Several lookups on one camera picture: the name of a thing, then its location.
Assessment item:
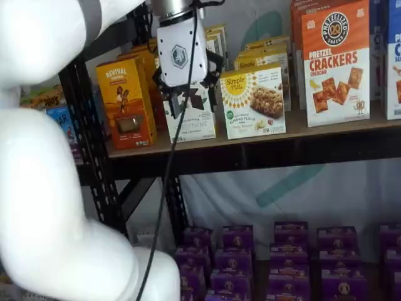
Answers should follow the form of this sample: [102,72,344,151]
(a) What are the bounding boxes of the purple Annie's snack box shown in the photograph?
[321,269,367,301]
[175,246,211,267]
[383,247,401,273]
[316,227,358,251]
[318,249,361,272]
[214,247,253,273]
[178,265,207,301]
[378,223,401,248]
[222,224,254,250]
[183,227,214,248]
[274,221,310,245]
[269,243,310,267]
[205,291,251,301]
[268,265,311,301]
[391,271,401,301]
[209,271,253,294]

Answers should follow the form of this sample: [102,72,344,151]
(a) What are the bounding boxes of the blue purple Zbar box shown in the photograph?
[46,105,79,157]

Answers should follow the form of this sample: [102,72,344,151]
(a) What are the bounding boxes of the white teal backdrop sheet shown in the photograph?
[125,0,401,264]

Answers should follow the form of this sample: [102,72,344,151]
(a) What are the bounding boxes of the blue white pretzel crackers box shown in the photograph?
[384,0,401,121]
[369,0,389,101]

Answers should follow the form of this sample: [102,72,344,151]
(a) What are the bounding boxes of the orange Revival cracker box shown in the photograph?
[95,55,158,151]
[117,46,166,131]

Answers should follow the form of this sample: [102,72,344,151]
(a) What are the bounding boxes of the yellow Bobo's snack box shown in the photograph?
[20,85,68,109]

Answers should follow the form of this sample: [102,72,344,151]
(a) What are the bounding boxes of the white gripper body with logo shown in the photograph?
[155,14,210,88]

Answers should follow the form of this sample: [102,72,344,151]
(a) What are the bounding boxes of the white box with cookies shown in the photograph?
[301,0,371,128]

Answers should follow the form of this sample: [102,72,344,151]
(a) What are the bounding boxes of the white yellow almond bars box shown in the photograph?
[237,45,289,59]
[234,51,292,112]
[219,61,286,140]
[244,35,291,51]

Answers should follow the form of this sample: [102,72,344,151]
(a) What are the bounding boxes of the black metal shelf rack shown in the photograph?
[67,0,401,244]
[58,62,109,226]

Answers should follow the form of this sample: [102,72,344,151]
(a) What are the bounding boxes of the thin black cable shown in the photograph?
[136,0,204,301]

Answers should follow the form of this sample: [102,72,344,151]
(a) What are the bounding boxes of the wooden shelf board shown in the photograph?
[108,108,401,159]

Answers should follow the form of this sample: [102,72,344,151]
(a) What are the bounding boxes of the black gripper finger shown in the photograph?
[152,67,190,120]
[200,49,225,114]

